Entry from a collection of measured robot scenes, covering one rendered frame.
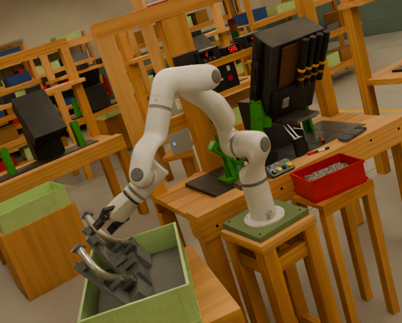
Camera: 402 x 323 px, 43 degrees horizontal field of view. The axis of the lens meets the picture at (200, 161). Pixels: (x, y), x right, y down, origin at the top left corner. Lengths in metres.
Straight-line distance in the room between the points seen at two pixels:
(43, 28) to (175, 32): 9.98
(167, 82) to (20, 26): 11.02
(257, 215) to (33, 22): 11.02
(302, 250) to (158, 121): 0.93
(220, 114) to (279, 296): 0.84
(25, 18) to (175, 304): 11.36
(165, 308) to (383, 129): 1.83
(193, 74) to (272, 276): 0.94
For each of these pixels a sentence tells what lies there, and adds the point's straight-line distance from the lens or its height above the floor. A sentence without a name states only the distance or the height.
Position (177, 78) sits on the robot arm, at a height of 1.63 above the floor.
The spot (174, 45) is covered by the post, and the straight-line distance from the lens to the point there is 3.06.
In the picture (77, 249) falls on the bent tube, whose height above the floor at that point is 1.16.
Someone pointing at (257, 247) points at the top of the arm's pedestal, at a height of 0.84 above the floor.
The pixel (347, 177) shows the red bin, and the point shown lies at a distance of 2.61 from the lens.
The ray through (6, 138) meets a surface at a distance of 9.46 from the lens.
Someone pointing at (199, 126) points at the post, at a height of 1.18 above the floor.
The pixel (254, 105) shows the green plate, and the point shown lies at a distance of 2.94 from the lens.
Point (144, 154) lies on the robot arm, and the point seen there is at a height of 1.44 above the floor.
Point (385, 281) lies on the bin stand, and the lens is 2.96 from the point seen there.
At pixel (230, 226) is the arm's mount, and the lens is 2.36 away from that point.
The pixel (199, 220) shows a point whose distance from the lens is 2.53.
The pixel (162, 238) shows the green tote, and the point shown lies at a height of 0.91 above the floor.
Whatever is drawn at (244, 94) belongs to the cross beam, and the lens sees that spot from 3.38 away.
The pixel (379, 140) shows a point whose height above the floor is 0.82.
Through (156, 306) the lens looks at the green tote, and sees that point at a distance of 1.87.
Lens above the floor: 1.84
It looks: 16 degrees down
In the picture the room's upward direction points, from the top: 18 degrees counter-clockwise
